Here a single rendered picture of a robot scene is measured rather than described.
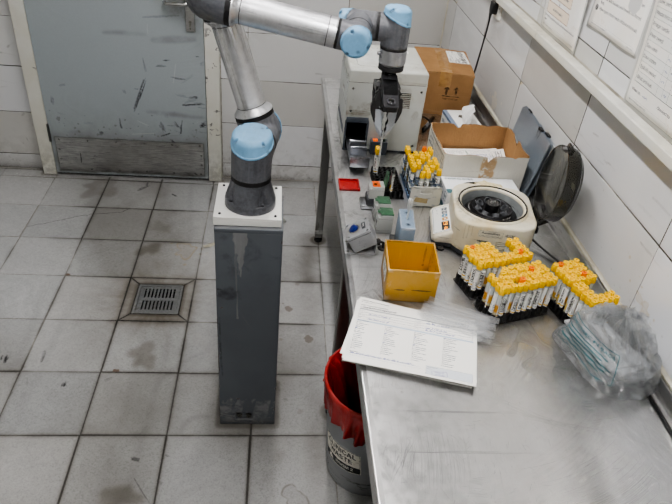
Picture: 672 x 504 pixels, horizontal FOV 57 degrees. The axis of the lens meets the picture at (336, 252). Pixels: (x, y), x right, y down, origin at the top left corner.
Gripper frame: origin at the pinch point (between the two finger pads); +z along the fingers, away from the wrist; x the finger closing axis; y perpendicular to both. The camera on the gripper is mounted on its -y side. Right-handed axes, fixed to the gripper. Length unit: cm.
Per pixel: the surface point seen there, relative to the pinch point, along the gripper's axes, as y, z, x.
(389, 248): -33.8, 17.1, 0.3
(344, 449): -44, 89, 6
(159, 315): 43, 112, 79
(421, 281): -47, 17, -6
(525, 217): -22.8, 12.7, -39.6
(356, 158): 20.5, 19.0, 3.8
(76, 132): 163, 85, 142
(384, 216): -16.1, 18.4, -0.9
